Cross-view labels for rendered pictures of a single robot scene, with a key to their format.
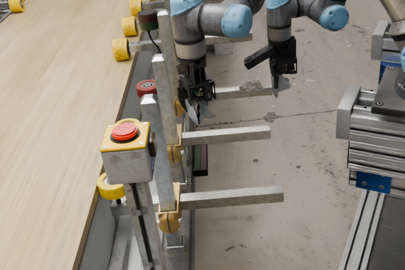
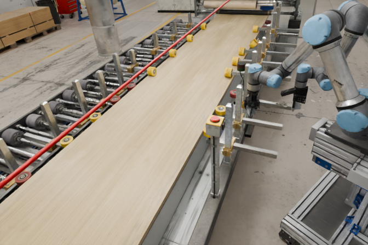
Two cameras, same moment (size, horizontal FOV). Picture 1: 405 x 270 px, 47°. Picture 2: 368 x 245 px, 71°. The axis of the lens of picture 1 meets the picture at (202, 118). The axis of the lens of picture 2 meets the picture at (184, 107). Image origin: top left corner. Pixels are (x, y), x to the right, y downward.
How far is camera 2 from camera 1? 0.45 m
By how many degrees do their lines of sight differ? 19
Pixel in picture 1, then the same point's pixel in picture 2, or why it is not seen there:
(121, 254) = (206, 158)
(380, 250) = (328, 196)
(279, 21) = (300, 79)
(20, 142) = (179, 104)
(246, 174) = (276, 140)
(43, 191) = (183, 127)
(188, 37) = (252, 82)
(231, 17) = (271, 79)
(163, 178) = (228, 135)
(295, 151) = (306, 136)
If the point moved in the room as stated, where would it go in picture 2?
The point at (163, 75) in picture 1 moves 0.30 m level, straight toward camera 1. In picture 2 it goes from (239, 93) to (234, 122)
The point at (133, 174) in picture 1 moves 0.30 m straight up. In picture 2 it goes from (214, 133) to (213, 74)
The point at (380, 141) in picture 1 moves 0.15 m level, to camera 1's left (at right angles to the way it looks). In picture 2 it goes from (328, 146) to (298, 141)
